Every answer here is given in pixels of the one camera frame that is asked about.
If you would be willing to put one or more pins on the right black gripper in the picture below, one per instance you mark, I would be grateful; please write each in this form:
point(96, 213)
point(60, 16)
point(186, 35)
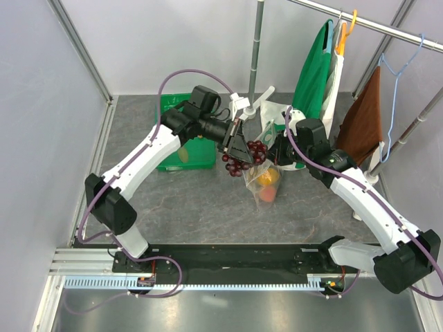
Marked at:
point(275, 153)

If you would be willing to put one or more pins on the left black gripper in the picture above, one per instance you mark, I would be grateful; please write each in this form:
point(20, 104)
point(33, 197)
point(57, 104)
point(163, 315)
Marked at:
point(238, 149)

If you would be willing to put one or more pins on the dark red grape bunch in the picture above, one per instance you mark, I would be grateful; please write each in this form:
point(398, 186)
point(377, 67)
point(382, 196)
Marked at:
point(238, 161)

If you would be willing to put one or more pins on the orange yellow fruit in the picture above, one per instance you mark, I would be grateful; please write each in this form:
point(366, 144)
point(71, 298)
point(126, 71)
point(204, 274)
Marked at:
point(269, 177)

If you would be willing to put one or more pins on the clear dotted zip bag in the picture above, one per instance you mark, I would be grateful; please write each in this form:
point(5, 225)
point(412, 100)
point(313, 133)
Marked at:
point(267, 136)

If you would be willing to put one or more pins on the red peach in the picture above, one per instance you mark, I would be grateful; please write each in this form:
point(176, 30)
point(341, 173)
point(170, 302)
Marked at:
point(267, 194)

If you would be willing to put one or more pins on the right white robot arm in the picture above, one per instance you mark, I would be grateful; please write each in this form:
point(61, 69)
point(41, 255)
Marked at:
point(404, 254)

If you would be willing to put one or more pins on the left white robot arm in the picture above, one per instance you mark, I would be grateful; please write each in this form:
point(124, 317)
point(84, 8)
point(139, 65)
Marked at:
point(108, 195)

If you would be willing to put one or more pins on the green plastic tray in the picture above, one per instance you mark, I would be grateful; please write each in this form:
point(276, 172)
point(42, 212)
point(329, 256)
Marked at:
point(202, 154)

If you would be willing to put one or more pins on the dried green leaf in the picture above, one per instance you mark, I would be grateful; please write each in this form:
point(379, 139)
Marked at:
point(183, 155)

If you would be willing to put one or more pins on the green hanging garment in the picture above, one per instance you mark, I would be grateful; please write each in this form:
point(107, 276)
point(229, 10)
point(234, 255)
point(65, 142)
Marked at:
point(310, 90)

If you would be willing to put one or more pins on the brown hanging towel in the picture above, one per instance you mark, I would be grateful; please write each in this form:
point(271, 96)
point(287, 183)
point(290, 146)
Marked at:
point(361, 130)

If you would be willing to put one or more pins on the metal clothes rack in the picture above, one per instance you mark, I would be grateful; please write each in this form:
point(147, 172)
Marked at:
point(373, 172)

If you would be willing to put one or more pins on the white hanging garment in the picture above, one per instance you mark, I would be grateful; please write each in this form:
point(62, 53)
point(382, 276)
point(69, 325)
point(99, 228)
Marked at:
point(335, 73)

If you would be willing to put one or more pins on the orange clothes hanger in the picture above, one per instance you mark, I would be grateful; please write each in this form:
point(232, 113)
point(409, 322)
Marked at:
point(345, 33)

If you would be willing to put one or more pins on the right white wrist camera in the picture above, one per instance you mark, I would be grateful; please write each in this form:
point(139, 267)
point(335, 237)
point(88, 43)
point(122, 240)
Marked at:
point(295, 115)

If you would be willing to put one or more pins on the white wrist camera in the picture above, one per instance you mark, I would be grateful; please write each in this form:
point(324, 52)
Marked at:
point(295, 115)
point(236, 104)

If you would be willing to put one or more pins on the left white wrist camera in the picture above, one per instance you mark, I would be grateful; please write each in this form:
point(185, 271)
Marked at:
point(236, 104)

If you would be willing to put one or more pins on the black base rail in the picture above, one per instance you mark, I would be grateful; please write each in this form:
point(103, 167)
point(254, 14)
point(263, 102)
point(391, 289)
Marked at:
point(236, 264)

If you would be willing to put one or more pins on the blue wire hanger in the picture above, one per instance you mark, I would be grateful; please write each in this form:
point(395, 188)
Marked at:
point(397, 74)

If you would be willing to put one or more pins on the aluminium frame post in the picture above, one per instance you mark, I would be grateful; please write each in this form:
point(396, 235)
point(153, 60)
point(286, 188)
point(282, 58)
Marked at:
point(79, 46)

